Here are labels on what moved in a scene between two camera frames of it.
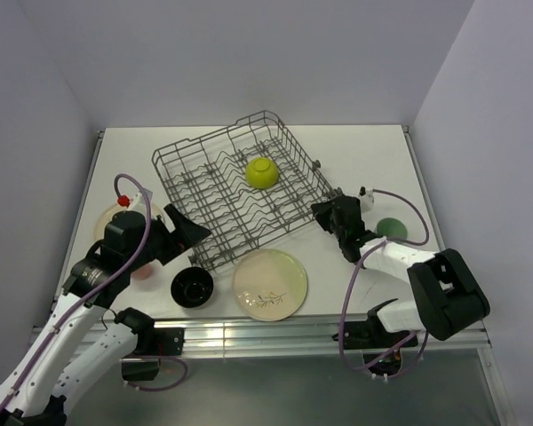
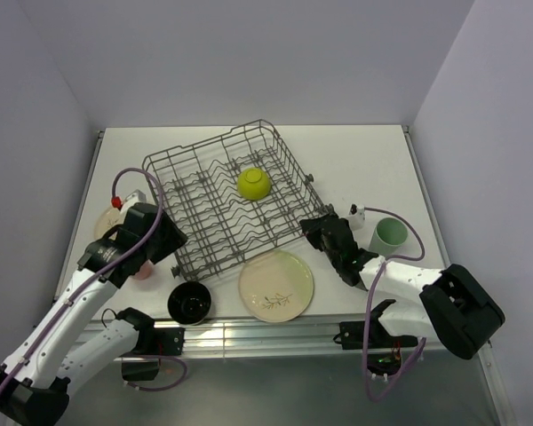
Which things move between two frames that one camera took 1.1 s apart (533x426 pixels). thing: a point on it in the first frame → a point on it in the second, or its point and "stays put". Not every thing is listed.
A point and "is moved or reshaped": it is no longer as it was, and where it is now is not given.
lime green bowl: x=261 y=173 → x=254 y=183
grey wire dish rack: x=247 y=185 is moved or reshaped
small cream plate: x=105 y=219 stays put
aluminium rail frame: x=322 y=335 stays put
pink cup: x=142 y=272 stays put
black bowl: x=192 y=287 → x=190 y=303
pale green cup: x=392 y=226 stays put
